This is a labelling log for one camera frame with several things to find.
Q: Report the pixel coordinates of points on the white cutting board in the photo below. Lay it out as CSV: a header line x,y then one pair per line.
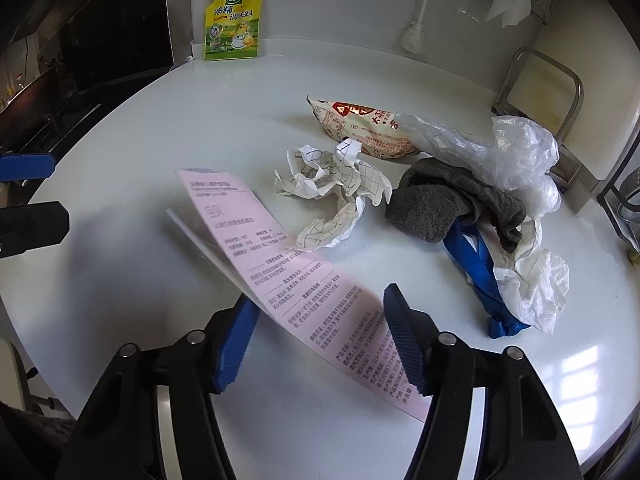
x,y
600,125

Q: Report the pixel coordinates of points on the grey cloth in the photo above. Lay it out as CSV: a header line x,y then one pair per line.
x,y
440,200

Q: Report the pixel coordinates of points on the crumpled grid paper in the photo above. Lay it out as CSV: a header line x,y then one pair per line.
x,y
345,170

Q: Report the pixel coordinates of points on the beige snack packet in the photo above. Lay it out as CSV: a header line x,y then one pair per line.
x,y
360,130

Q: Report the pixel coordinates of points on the metal cutting board rack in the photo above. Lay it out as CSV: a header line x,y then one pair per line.
x,y
550,59

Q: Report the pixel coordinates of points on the crumpled white tissue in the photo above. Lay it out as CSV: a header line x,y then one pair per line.
x,y
535,285

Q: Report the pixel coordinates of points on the white bottle brush blue head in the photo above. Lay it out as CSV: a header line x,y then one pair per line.
x,y
422,7

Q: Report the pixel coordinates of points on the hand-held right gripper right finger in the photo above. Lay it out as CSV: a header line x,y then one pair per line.
x,y
404,340

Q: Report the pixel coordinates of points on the clear plastic bag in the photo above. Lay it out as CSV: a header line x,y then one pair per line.
x,y
520,150

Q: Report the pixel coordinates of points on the dark cooktop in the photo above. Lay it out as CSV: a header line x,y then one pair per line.
x,y
100,35

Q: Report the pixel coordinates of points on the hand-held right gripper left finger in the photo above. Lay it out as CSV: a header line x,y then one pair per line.
x,y
234,345

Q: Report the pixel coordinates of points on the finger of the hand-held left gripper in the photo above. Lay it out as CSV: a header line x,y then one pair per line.
x,y
27,166
32,230

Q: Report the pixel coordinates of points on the yellow seasoning pouch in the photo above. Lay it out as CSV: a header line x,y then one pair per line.
x,y
232,25

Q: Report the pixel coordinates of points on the pink printed paper sheet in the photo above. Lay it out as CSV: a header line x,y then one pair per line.
x,y
300,280

